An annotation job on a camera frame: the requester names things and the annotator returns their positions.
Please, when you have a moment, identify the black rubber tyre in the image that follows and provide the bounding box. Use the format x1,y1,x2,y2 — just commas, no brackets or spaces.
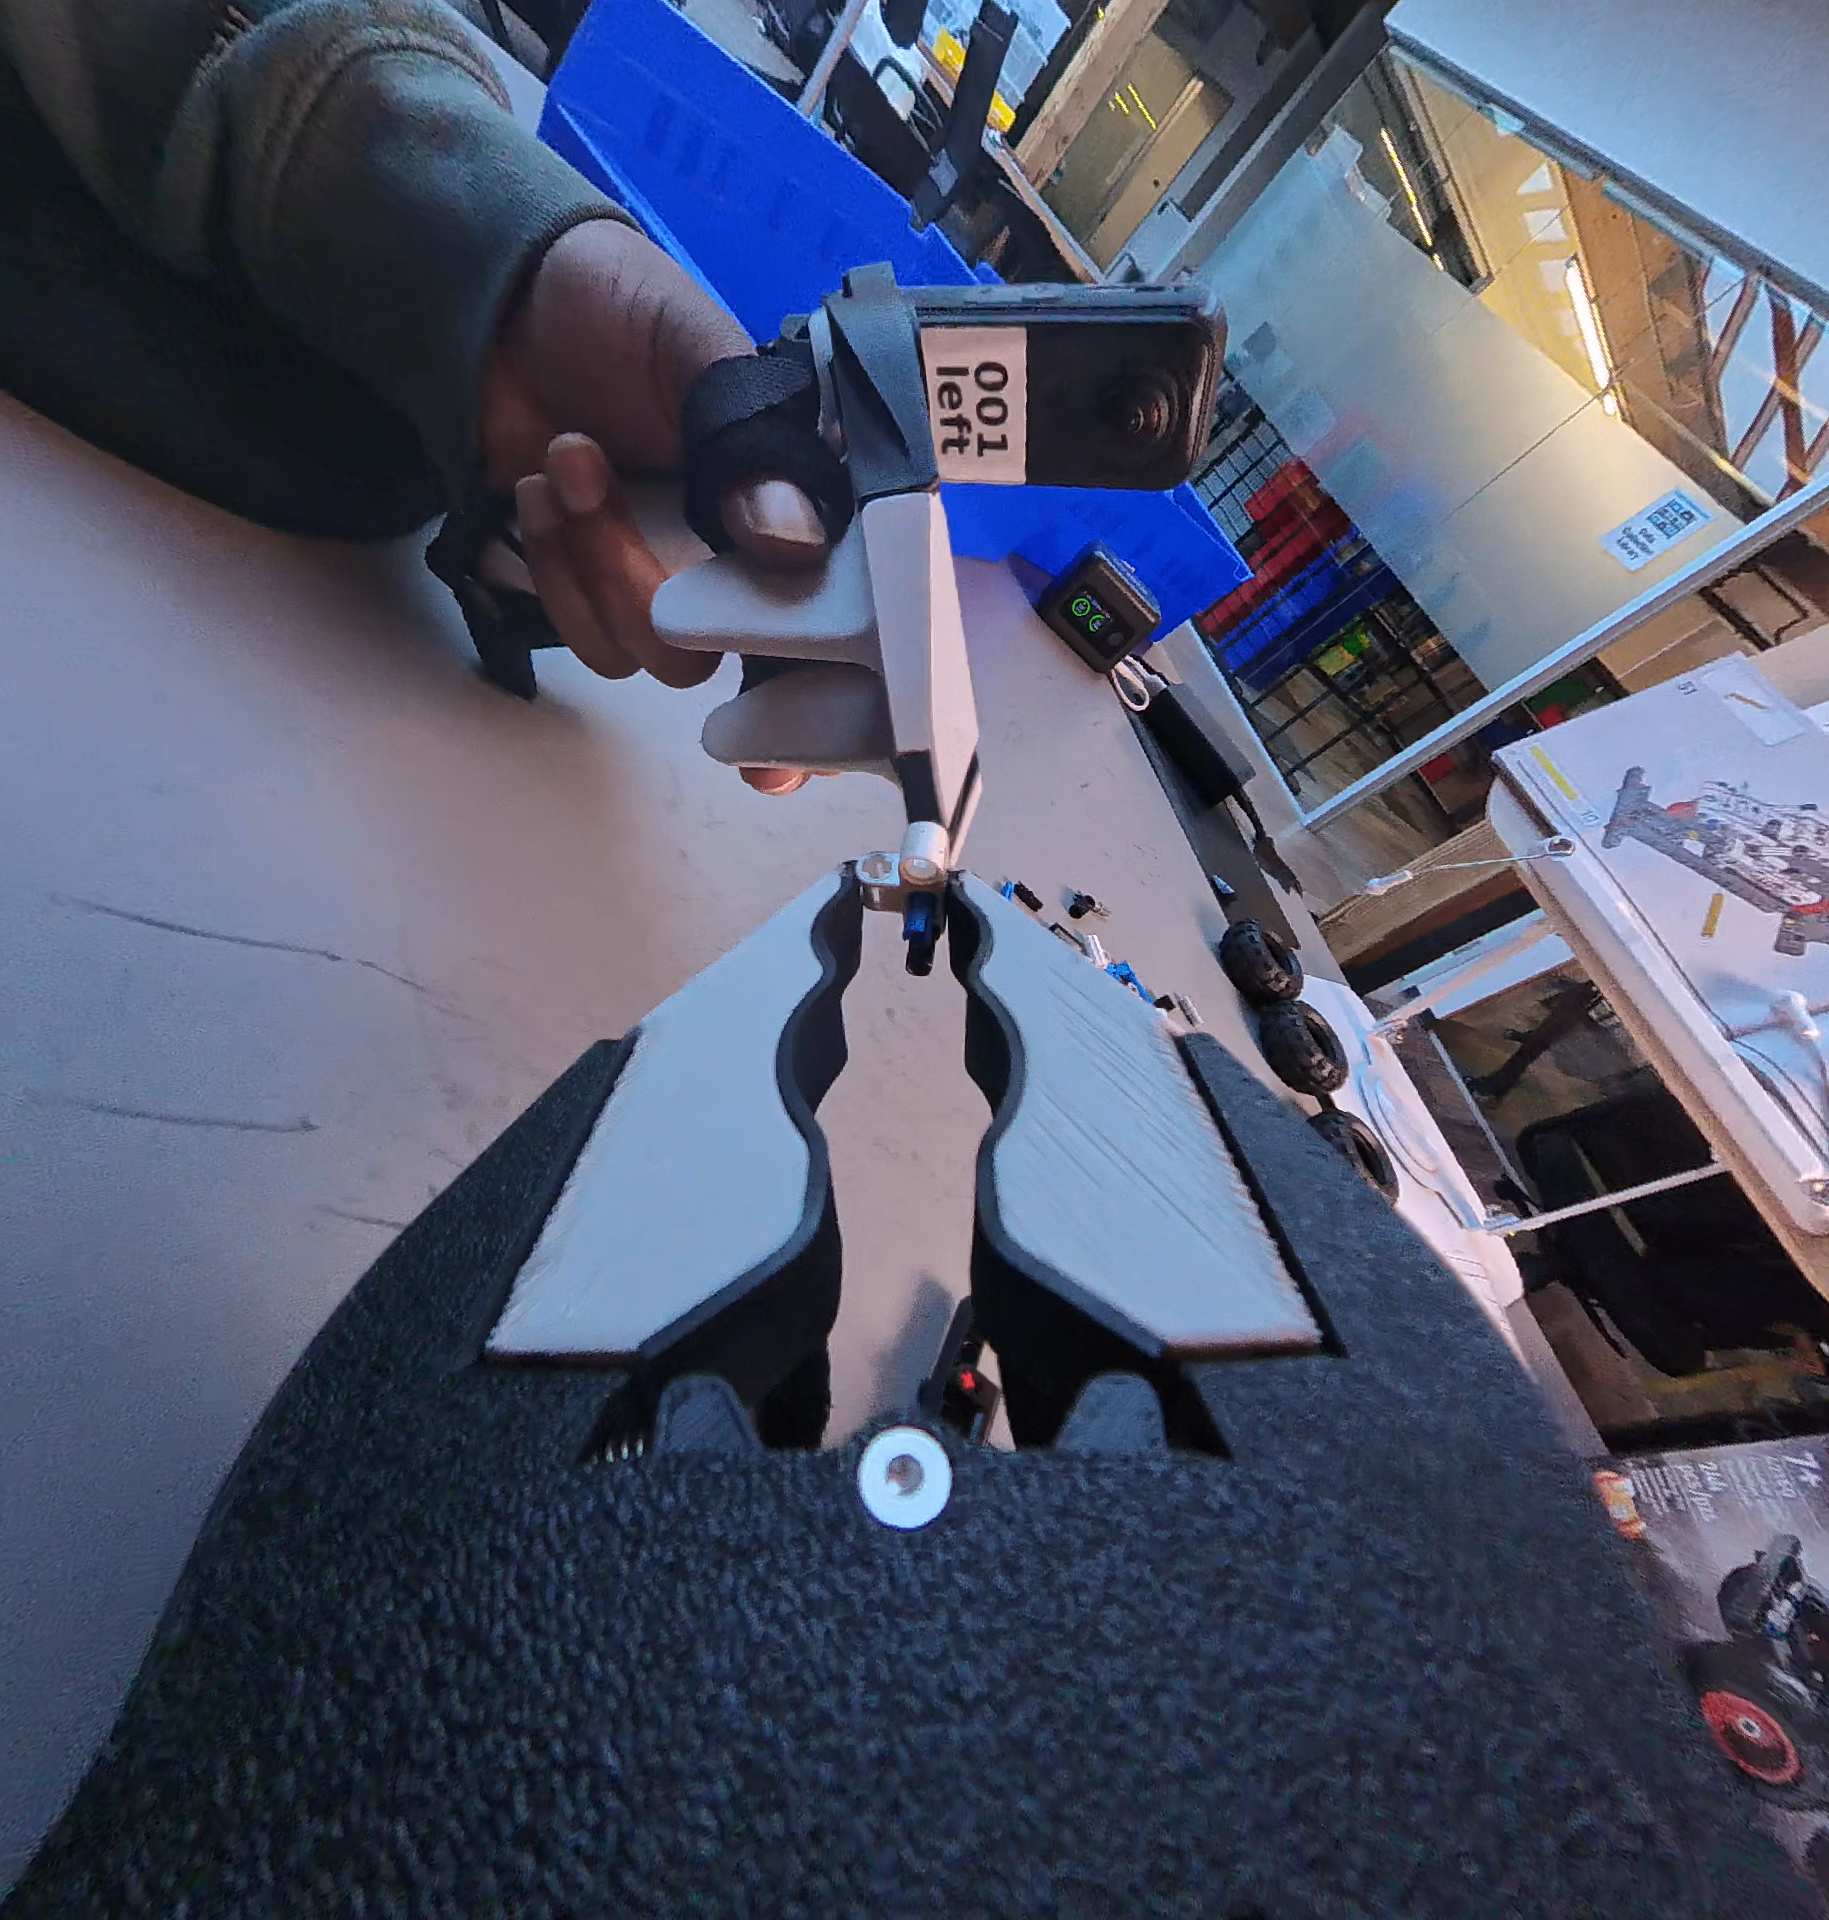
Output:
1213,919,1306,1007
1257,1000,1354,1097
1311,1105,1402,1209

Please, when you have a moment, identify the pile of small brick parts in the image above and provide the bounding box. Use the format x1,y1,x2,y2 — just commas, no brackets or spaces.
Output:
998,869,1200,1029

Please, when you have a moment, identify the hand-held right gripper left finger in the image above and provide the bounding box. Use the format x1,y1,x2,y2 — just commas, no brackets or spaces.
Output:
487,869,865,1367

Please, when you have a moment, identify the white instruction booklet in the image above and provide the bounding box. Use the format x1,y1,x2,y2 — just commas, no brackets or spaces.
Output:
1513,656,1829,1202

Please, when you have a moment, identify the black power adapter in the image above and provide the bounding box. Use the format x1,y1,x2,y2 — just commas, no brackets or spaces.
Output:
1147,697,1253,805

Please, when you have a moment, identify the white booklet stand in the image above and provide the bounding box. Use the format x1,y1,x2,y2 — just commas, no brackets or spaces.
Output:
1273,824,1829,1337

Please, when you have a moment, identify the grey bush with blue pin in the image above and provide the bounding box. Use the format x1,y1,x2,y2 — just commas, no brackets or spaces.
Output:
855,824,961,978

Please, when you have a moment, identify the person's left hand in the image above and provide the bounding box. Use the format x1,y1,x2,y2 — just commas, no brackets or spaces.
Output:
479,216,857,798

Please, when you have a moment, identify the toy set cardboard box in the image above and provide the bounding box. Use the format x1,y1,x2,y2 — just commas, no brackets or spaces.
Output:
1600,1436,1829,1920

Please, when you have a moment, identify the small black display device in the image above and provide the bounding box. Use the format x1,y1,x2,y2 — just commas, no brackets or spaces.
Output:
1034,550,1162,676

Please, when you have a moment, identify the grey desk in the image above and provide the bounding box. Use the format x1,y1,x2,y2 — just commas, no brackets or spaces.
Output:
0,361,1635,1920

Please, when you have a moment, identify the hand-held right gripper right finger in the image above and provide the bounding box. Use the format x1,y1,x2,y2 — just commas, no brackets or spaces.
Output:
953,876,1320,1359

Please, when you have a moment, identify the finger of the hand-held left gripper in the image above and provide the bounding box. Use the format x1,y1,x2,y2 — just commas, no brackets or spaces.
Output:
862,490,982,872

